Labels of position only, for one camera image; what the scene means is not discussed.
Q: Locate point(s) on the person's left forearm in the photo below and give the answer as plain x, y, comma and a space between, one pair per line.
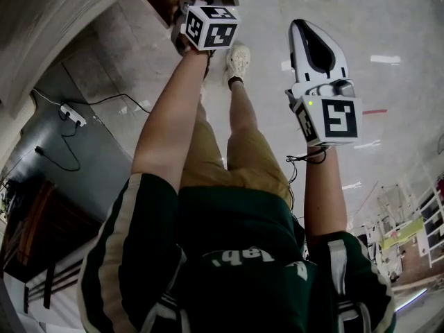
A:
170, 123

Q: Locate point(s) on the person's right leg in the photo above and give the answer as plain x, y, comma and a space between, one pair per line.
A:
244, 120

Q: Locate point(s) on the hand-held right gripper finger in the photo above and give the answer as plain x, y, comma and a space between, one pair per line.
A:
298, 54
340, 61

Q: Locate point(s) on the grey wooden desk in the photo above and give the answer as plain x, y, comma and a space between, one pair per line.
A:
52, 30

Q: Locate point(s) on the person's right white shoe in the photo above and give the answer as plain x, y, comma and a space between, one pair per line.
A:
237, 64

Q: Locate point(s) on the person's right forearm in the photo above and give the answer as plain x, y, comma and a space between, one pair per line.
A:
324, 193

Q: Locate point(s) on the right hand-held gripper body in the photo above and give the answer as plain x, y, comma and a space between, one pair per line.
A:
333, 120

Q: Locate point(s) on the red floor tape strip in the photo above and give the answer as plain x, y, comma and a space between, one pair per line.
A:
374, 111

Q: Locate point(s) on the dark brown wooden cabinet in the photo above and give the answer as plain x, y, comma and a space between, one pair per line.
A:
45, 227

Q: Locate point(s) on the white shelf unit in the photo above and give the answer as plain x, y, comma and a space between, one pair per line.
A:
431, 220

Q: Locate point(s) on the khaki shorts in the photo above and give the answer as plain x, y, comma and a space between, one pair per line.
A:
249, 172

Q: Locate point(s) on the green table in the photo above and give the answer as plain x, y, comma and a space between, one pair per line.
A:
402, 234

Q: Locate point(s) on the white power strip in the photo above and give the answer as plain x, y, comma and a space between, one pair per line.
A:
73, 114

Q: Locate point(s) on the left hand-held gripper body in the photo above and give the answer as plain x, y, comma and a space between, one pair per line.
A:
211, 30

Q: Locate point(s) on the green printed shirt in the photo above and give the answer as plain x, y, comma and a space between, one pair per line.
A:
222, 248

